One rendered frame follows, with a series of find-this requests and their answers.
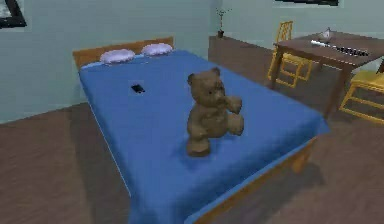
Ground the brown teddy bear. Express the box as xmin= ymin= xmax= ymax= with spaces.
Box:
xmin=185 ymin=67 xmax=245 ymax=158

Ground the brown wooden table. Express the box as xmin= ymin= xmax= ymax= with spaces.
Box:
xmin=270 ymin=30 xmax=384 ymax=119

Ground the black framed window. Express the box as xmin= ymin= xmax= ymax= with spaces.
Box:
xmin=274 ymin=0 xmax=340 ymax=7

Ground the grey rounded object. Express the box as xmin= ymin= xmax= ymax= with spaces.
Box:
xmin=317 ymin=27 xmax=333 ymax=43

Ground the yellow wooden chair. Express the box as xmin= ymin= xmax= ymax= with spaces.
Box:
xmin=266 ymin=20 xmax=314 ymax=89
xmin=338 ymin=70 xmax=384 ymax=125

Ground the black framed picture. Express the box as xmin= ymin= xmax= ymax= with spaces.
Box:
xmin=0 ymin=0 xmax=28 ymax=29

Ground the thin potted house plant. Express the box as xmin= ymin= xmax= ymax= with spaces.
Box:
xmin=214 ymin=7 xmax=232 ymax=39

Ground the grey open laptop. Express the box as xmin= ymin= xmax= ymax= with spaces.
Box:
xmin=310 ymin=39 xmax=370 ymax=57

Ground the blue wooden bed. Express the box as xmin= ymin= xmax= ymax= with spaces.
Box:
xmin=72 ymin=36 xmax=331 ymax=224

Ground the lilac pillow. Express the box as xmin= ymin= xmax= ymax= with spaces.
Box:
xmin=99 ymin=48 xmax=136 ymax=65
xmin=140 ymin=42 xmax=174 ymax=57

